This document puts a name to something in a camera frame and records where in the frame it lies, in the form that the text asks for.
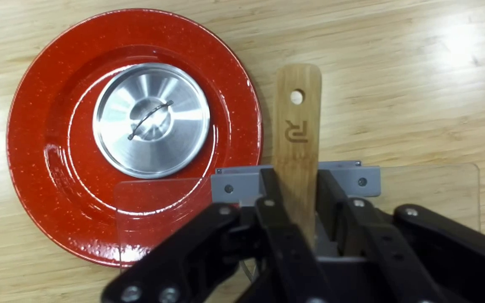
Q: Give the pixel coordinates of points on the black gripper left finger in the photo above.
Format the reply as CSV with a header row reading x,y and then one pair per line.
x,y
209,257

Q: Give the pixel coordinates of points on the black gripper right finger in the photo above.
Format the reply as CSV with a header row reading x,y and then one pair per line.
x,y
421,257

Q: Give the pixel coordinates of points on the slotted wooden spatula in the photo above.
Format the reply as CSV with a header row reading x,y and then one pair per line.
x,y
295,156

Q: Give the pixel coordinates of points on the steel pot lid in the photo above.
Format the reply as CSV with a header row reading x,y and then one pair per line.
x,y
152,119

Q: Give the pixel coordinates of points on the red round plate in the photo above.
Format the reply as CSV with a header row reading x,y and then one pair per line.
x,y
46,151

